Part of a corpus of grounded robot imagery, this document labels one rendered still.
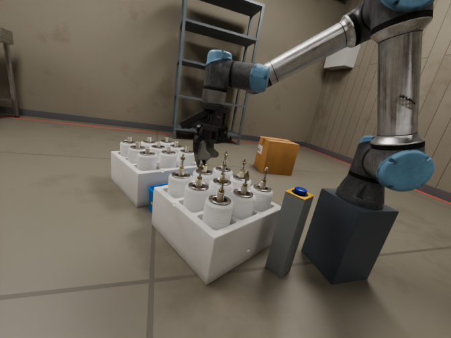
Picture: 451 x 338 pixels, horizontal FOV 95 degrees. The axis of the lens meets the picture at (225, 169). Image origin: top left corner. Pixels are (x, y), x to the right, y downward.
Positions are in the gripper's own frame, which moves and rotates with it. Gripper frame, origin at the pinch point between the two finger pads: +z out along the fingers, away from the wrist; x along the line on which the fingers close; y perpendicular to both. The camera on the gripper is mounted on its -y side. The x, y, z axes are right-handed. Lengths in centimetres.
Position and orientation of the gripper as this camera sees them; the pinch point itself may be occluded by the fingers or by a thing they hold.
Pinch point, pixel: (200, 161)
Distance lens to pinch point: 74.7
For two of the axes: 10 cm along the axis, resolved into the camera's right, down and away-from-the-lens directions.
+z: -1.6, 9.4, 3.1
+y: 8.7, 2.8, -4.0
